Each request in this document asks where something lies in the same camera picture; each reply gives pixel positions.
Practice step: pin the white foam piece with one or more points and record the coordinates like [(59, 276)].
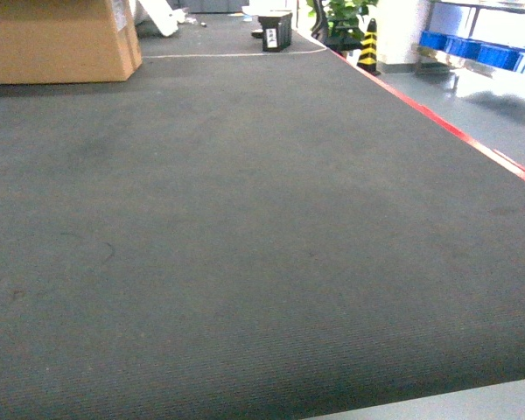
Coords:
[(160, 13)]

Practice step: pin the black yellow striped cone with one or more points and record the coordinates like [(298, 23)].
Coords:
[(367, 60)]

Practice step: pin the green potted plant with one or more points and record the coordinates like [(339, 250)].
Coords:
[(337, 23)]

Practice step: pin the black crate with label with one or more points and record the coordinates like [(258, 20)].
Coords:
[(276, 30)]

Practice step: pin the dark conveyor belt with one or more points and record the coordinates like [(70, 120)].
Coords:
[(233, 234)]

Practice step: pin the large cardboard box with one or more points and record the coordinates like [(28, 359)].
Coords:
[(52, 42)]

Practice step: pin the left stainless steel rack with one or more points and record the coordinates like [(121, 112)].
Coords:
[(482, 37)]

